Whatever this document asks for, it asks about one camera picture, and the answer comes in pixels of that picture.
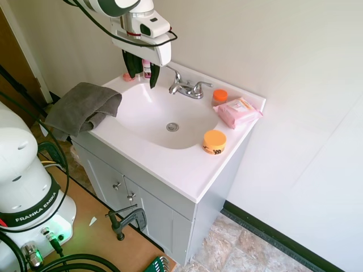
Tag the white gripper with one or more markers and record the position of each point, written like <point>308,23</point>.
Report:
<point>136,46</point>

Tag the grey towel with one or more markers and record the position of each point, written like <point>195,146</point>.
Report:
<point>85,105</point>

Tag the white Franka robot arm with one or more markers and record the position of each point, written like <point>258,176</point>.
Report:
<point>22,170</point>

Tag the chrome sink drain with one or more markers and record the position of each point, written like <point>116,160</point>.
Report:
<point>172,127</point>

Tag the white sink countertop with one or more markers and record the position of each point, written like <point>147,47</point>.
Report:
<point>170,175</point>

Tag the pink deodorant bottle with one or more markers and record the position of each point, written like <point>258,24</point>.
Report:
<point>147,69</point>

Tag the pink round soap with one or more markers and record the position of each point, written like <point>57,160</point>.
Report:
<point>129,77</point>

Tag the chrome faucet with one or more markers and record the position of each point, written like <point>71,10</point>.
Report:
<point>181,88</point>

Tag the small jar with orange lid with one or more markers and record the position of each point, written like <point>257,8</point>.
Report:
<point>220,97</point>

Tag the orange round tub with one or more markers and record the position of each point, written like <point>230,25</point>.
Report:
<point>214,141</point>

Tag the pink wipes pack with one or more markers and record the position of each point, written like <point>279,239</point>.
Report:
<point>238,113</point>

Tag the metal cabinet knob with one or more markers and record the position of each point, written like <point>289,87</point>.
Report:
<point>130,196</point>
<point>116,186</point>

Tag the brown wooden door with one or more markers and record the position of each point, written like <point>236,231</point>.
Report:
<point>14,71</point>

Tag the grey vanity cabinet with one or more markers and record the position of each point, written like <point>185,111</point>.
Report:
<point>158,215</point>

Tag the black C-clamp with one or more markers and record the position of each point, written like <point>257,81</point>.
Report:
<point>140,219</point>

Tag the white paper scrap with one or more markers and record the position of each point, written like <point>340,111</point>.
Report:
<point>92,221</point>

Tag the green hex key set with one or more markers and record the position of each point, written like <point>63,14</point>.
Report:
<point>157,265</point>

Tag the black baseboard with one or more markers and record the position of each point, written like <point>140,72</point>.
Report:
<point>283,235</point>

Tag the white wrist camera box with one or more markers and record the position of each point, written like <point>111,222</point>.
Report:
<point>154,27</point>

